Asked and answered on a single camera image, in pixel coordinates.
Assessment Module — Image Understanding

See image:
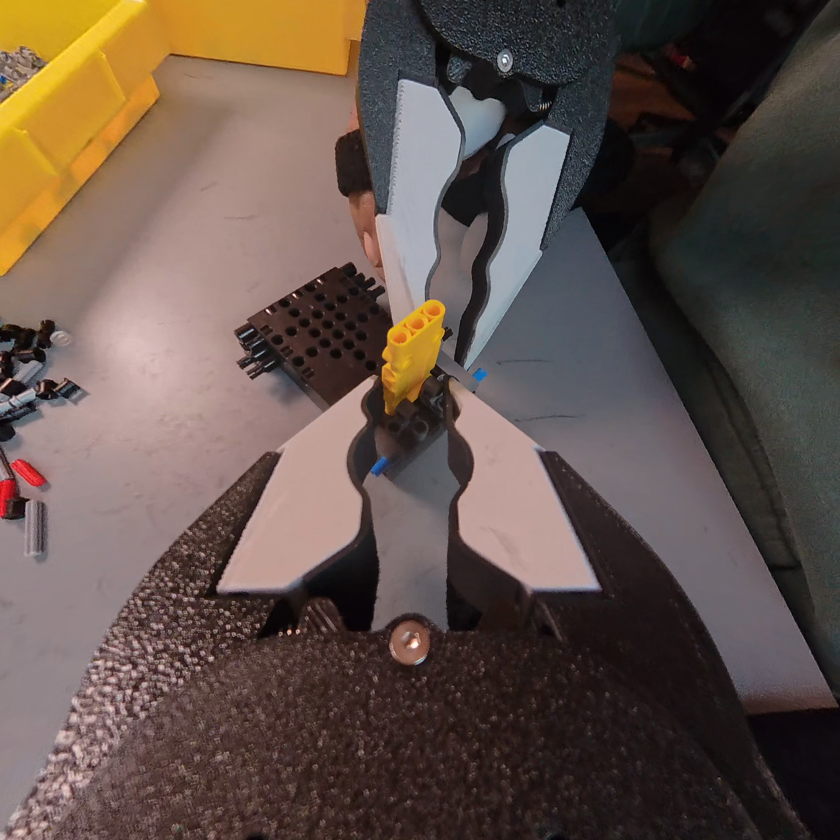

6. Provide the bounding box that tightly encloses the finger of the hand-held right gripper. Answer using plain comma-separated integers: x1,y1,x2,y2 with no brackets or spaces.
374,79,463,336
453,125,574,368

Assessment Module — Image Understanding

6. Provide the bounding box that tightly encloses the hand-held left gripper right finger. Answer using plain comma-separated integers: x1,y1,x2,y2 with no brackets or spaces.
447,381,602,598

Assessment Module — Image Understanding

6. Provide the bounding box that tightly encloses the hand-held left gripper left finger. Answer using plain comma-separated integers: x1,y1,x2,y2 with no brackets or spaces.
217,381,379,598

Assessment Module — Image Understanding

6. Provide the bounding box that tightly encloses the black lego model yellow beam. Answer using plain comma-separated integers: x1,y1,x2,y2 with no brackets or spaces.
237,263,487,460

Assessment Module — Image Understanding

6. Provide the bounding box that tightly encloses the yellow storage bin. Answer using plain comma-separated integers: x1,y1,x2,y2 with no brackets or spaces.
158,0,368,76
0,0,172,277

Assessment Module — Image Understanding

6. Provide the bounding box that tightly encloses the pile of loose lego pieces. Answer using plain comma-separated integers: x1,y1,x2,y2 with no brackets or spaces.
0,319,80,561

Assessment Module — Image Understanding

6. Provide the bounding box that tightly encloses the person's right hand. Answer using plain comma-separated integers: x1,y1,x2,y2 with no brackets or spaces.
335,132,388,257

